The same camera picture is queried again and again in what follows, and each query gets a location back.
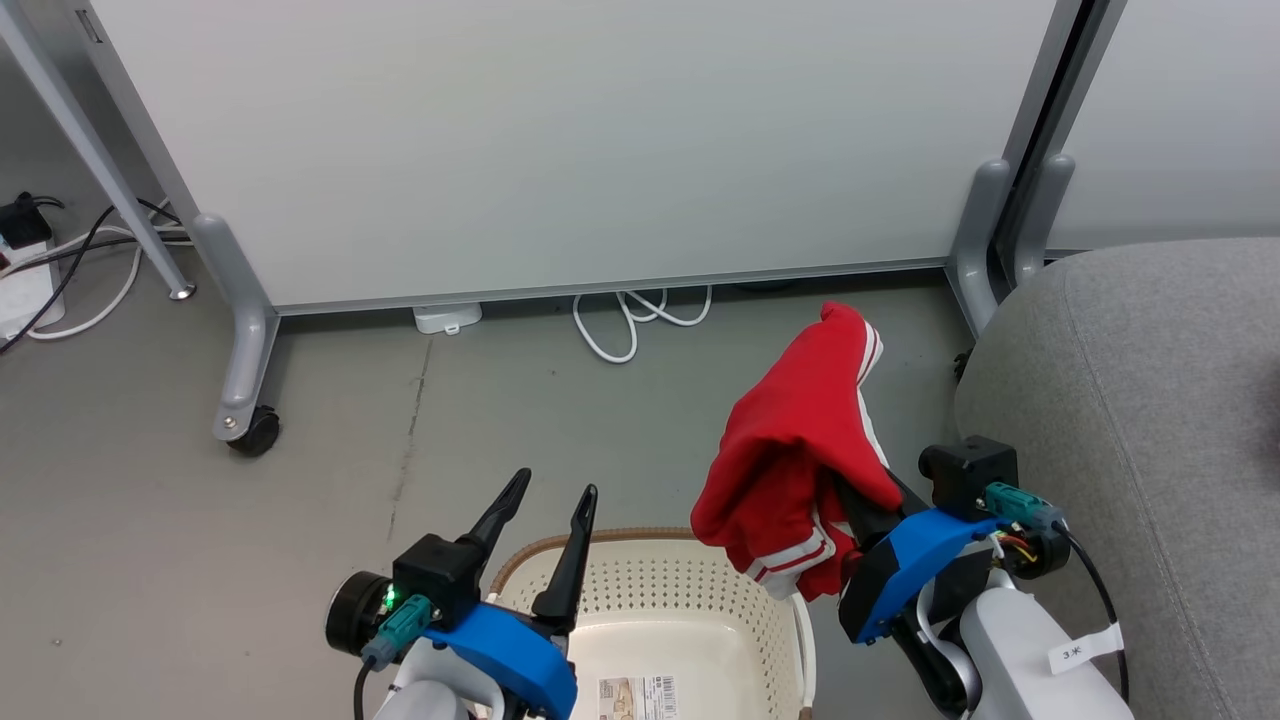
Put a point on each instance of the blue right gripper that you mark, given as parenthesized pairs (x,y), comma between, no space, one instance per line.
(905,560)

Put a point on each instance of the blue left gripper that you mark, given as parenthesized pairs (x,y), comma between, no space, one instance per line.
(515,655)

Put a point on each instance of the red white-striped shorts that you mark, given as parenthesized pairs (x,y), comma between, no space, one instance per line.
(800,420)

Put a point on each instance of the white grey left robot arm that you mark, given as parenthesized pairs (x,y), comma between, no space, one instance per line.
(430,690)

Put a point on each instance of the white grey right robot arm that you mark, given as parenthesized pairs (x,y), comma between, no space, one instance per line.
(1020,660)

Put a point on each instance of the cream perforated laundry basket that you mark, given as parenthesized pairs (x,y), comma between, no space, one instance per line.
(690,600)

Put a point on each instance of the barcode label in basket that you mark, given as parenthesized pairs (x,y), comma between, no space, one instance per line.
(638,698)

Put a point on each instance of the black caster wheel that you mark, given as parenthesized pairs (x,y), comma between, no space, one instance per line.
(255,435)
(964,366)

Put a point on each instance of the small white floor box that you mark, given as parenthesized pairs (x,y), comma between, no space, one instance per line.
(447,317)

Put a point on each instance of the grey fabric sofa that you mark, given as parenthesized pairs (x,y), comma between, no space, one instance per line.
(1150,430)

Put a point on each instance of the grey partition foot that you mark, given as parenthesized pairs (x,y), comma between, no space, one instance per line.
(1040,220)
(245,350)
(975,250)

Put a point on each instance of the wide white partition panel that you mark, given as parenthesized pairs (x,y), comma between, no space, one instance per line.
(560,140)

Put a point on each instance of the white power strip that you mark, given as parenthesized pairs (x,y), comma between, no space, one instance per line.
(28,295)

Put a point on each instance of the slanted grey metal leg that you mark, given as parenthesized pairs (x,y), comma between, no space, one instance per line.
(100,160)

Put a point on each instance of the black plug adapter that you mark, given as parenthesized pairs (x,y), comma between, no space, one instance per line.
(25,222)

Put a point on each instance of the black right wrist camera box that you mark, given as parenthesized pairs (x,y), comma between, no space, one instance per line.
(965,470)

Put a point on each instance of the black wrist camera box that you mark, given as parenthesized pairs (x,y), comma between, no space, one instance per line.
(965,470)
(435,575)

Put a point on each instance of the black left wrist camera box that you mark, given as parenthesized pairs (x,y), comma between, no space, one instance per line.
(435,575)

